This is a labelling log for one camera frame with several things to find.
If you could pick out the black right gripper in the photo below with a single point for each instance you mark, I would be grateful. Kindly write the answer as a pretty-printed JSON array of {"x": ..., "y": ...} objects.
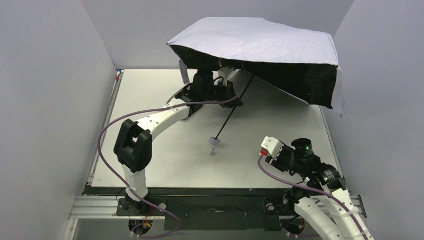
[{"x": 282, "y": 159}]

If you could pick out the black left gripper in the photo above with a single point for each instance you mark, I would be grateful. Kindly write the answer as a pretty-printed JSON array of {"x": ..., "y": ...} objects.
[{"x": 230, "y": 100}]

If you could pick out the lavender umbrella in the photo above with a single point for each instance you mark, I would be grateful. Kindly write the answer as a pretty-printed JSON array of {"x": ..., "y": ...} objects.
[{"x": 301, "y": 62}]

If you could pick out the lavender umbrella case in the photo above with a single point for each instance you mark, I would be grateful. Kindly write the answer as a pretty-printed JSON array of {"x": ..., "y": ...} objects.
[{"x": 184, "y": 95}]

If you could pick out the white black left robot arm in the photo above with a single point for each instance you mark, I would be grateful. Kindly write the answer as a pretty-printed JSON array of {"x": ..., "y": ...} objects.
[{"x": 134, "y": 144}]

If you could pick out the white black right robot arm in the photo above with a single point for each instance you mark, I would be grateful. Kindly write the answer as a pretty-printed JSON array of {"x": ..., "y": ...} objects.
[{"x": 318, "y": 193}]

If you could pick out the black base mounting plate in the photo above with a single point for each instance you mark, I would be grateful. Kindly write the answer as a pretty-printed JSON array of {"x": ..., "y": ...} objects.
[{"x": 208, "y": 222}]

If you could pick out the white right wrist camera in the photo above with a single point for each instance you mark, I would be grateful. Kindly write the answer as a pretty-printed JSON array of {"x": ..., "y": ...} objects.
[{"x": 271, "y": 146}]

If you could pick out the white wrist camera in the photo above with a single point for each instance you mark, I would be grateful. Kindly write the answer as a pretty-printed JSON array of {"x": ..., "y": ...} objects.
[
  {"x": 224, "y": 74},
  {"x": 271, "y": 146}
]

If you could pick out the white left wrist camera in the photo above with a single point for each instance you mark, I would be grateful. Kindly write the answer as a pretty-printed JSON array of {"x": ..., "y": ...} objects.
[{"x": 224, "y": 74}]

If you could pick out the aluminium front mounting rail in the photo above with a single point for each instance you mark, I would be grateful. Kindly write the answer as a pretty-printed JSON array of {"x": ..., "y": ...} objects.
[{"x": 110, "y": 207}]

